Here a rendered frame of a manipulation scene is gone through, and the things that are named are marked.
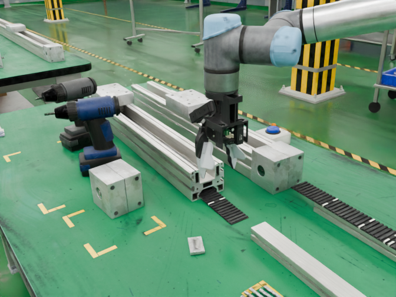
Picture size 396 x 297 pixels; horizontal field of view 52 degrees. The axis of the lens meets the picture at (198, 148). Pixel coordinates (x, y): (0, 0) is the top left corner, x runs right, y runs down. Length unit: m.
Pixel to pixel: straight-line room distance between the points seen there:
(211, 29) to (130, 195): 0.44
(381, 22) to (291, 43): 0.20
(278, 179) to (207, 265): 0.33
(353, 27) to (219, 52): 0.27
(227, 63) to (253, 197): 0.38
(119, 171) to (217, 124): 0.28
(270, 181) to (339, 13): 0.43
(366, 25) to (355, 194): 0.43
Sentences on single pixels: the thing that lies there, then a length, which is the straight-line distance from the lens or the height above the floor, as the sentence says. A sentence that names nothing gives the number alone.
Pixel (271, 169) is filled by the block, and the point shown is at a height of 0.85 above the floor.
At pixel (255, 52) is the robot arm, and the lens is 0.81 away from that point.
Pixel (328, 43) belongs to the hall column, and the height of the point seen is 0.54.
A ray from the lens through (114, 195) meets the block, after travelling 0.98.
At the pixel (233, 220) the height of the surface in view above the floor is 0.78.
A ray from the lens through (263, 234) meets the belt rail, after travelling 0.89.
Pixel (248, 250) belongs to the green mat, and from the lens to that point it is 0.89.
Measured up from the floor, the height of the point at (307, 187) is 0.81.
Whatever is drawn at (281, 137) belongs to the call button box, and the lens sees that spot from 1.27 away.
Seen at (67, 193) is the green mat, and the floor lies 0.78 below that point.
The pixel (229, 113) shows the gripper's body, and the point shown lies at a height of 1.04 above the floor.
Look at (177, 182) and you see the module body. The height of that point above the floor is 0.80.
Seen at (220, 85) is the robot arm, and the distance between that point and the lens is 0.85.
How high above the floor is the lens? 1.34
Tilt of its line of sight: 25 degrees down
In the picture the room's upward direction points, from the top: 2 degrees counter-clockwise
